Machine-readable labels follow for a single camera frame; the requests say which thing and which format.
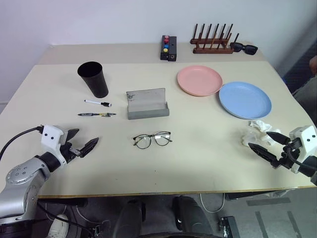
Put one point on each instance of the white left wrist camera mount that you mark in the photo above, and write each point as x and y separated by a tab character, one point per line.
50	137

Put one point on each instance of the grey glasses case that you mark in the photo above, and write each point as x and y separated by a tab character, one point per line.
147	110

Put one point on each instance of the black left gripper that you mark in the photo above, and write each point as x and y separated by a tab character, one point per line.
68	151

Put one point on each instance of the black plastic cup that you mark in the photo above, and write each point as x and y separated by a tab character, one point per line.
95	83

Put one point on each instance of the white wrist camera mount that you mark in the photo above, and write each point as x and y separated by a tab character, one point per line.
307	135
50	137

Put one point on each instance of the plain black box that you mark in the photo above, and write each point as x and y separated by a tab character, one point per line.
172	50

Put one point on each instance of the narrow dark rounded shape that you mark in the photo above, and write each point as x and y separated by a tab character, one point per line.
130	218

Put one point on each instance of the thin-rimmed eyeglasses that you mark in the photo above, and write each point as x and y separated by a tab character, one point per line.
143	141

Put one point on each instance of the wide dark rounded shape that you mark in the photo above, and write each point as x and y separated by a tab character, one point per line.
192	218

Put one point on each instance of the white marker with black cap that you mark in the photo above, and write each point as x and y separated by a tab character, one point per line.
95	102

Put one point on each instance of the small crumpled white tissue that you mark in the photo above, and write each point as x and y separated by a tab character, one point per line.
248	138

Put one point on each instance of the black table frame bar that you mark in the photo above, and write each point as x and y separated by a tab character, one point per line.
62	201

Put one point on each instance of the brown wooden peg rack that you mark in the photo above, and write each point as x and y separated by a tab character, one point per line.
213	50

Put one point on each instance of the pink plate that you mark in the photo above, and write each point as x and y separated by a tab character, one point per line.
199	79

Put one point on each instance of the large crumpled white tissue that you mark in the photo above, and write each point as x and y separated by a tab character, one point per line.
258	124

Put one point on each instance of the black sunglasses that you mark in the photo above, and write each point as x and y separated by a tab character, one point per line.
250	49

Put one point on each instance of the dark ballpoint pen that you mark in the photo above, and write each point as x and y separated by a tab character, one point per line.
94	114

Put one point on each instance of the dark mesh chair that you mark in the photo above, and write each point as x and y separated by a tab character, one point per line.
297	72

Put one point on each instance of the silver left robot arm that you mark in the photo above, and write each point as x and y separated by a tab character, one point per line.
22	188

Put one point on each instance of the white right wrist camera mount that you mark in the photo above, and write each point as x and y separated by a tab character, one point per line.
307	135

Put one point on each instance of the white shoe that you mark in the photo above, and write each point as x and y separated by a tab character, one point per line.
58	226

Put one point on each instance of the blue plate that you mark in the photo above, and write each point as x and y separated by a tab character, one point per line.
244	99

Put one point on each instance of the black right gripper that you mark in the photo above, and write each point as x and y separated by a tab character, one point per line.
288	152

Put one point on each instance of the black floor device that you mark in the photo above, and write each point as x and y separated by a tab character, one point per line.
230	226

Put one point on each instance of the black box with coloured buttons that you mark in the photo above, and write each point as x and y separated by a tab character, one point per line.
164	53

